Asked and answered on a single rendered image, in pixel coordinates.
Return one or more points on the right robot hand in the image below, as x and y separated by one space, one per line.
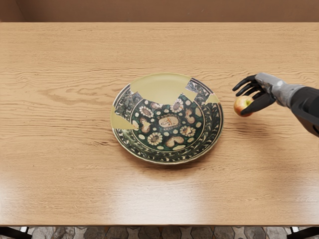
270 89

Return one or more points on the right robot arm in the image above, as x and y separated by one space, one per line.
307 107

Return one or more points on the patterned green ceramic plate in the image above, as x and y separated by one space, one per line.
167 118

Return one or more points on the red yellow apple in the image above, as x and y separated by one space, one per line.
240 104

